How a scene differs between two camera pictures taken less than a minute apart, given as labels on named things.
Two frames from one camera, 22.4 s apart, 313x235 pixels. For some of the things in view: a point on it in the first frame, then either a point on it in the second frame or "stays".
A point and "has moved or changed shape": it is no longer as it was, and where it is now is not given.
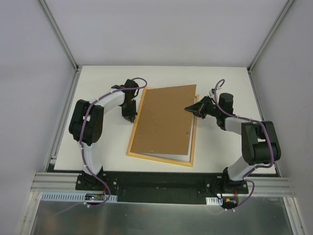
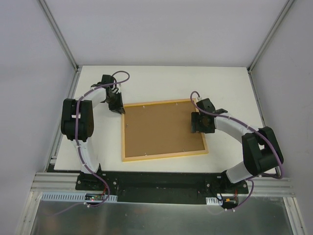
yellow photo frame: (157, 158) to (160, 130)
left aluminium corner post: (59, 34) stays
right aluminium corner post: (285, 8) stays
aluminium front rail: (267, 186) stays
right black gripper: (204, 109) to (195, 122)
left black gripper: (128, 109) to (115, 103)
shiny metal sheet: (257, 216) stays
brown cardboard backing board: (164, 126) has moved or changed shape
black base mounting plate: (160, 187) stays
